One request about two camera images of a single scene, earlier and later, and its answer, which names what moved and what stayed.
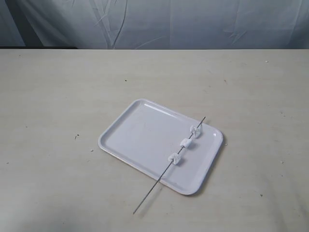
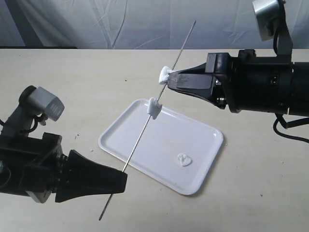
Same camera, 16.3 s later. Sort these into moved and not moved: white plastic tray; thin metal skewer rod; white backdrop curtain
Moved: thin metal skewer rod
Not moved: white backdrop curtain; white plastic tray
